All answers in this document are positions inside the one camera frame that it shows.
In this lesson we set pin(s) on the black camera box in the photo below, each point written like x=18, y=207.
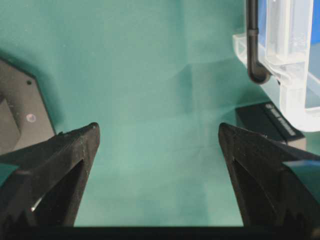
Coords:
x=265, y=118

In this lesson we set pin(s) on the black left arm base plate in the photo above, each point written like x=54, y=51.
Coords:
x=24, y=118

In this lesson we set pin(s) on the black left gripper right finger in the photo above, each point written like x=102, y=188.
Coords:
x=267, y=191

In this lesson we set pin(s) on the blue cloth inside case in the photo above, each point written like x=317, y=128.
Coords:
x=289, y=32

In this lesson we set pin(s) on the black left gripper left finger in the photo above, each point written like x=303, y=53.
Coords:
x=47, y=186

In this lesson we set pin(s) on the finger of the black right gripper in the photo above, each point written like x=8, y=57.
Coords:
x=257, y=72

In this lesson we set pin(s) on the clear plastic storage case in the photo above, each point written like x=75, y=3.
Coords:
x=293, y=90

